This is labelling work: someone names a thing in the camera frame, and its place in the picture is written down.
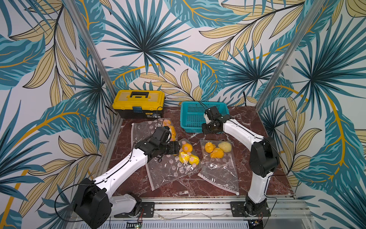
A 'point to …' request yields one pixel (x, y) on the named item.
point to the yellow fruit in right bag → (209, 147)
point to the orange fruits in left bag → (167, 122)
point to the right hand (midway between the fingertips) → (205, 129)
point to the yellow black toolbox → (139, 104)
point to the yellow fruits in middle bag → (186, 157)
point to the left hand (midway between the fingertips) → (174, 149)
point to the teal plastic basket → (192, 114)
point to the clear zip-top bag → (221, 171)
